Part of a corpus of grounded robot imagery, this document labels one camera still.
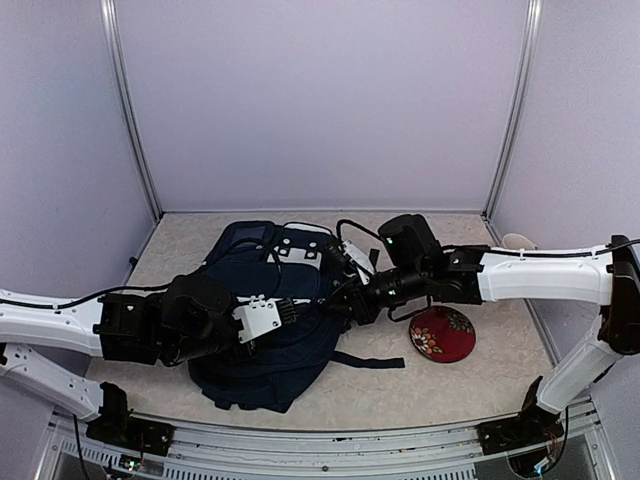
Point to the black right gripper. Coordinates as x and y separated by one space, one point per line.
362 307

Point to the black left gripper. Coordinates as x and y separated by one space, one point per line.
247 353

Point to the navy blue student backpack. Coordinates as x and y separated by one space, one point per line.
287 261

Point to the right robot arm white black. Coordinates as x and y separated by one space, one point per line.
604 275

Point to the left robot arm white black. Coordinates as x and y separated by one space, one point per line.
190 317

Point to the red floral plate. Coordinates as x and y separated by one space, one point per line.
442 334

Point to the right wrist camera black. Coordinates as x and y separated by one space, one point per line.
354 263

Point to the aluminium front rail frame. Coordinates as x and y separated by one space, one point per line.
205 451

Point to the aluminium corner post right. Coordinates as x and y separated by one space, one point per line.
517 106

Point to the aluminium corner post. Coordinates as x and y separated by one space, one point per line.
517 106
114 45

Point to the aluminium corner post left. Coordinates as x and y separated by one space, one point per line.
114 45

